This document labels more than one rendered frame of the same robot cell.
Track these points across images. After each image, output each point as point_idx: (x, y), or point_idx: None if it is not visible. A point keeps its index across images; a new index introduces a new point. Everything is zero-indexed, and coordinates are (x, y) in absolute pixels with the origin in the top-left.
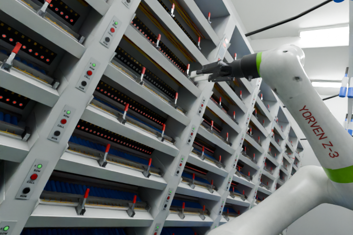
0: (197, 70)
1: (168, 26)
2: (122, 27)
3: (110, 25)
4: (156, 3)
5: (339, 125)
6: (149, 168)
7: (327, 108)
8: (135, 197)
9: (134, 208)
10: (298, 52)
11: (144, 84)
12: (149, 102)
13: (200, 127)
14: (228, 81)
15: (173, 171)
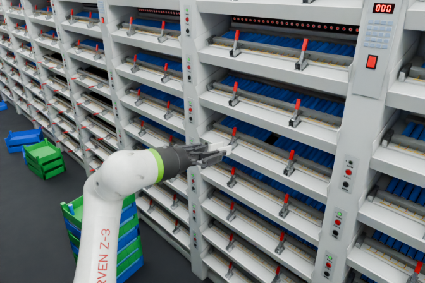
0: None
1: (235, 69)
2: (195, 102)
3: (188, 107)
4: (210, 57)
5: (74, 278)
6: (280, 244)
7: (78, 253)
8: (277, 268)
9: (288, 281)
10: (96, 174)
11: (252, 142)
12: (247, 166)
13: (365, 215)
14: (206, 167)
15: (317, 268)
